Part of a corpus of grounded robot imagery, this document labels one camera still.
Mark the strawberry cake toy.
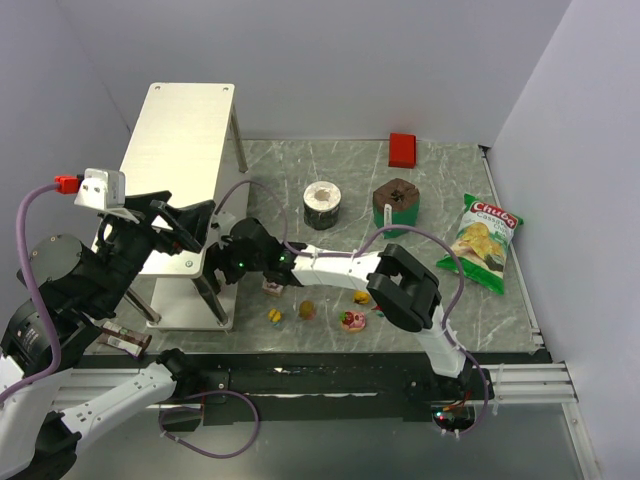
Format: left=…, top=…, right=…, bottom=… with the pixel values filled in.
left=262, top=280, right=284, bottom=297

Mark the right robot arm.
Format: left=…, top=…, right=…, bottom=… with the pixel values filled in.
left=207, top=217, right=467, bottom=378

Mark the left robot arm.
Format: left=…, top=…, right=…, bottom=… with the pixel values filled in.
left=1, top=183, right=215, bottom=479

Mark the white two-tier shelf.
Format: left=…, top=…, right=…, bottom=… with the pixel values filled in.
left=120, top=82, right=250, bottom=331

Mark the yellow bee toy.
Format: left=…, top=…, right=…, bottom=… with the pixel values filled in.
left=268, top=308, right=282, bottom=325

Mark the olive round toy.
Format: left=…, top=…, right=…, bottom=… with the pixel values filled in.
left=298, top=300, right=316, bottom=320

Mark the black and white tape roll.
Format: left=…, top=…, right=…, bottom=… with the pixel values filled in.
left=303, top=181, right=342, bottom=231

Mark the brown snack bar wrapper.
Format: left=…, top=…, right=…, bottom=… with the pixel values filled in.
left=97, top=321, right=152, bottom=359

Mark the yellow duck toy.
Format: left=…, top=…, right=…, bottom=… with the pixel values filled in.
left=352, top=291, right=371, bottom=305

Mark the pink donut toy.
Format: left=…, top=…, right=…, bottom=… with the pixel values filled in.
left=340, top=310, right=366, bottom=333

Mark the brown and green cup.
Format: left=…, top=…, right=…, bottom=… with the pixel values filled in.
left=372, top=178, right=420, bottom=228

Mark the red block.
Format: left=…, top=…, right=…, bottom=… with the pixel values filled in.
left=388, top=132, right=417, bottom=169

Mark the green chips bag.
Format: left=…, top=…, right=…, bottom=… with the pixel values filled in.
left=450, top=194, right=524, bottom=295

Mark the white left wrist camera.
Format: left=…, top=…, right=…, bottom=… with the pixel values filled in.
left=74, top=168, right=139, bottom=223

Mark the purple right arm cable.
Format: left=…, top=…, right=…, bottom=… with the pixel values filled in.
left=214, top=179, right=491, bottom=437

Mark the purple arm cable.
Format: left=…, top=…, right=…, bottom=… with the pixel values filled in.
left=214, top=179, right=491, bottom=437
left=0, top=182, right=64, bottom=401

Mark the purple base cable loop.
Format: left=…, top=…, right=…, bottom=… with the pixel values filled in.
left=158, top=389, right=260, bottom=459

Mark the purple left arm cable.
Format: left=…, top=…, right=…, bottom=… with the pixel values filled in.
left=0, top=182, right=64, bottom=401

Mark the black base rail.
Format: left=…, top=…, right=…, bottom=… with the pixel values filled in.
left=137, top=351, right=496, bottom=427

